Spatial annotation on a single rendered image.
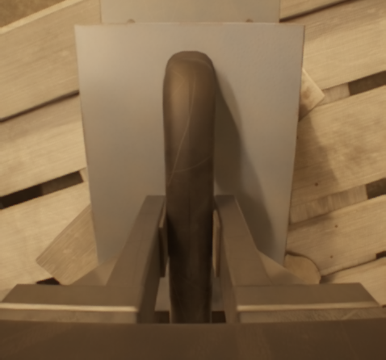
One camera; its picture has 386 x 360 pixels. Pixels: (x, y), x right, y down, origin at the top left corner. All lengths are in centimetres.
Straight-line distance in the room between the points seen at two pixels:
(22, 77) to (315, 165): 47
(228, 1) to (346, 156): 34
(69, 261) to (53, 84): 26
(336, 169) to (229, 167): 34
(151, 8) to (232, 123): 11
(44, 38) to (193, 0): 27
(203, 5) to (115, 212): 17
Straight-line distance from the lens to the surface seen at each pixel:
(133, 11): 24
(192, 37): 18
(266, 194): 19
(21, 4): 68
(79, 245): 43
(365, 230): 57
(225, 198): 15
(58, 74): 45
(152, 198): 15
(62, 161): 49
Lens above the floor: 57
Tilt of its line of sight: 75 degrees down
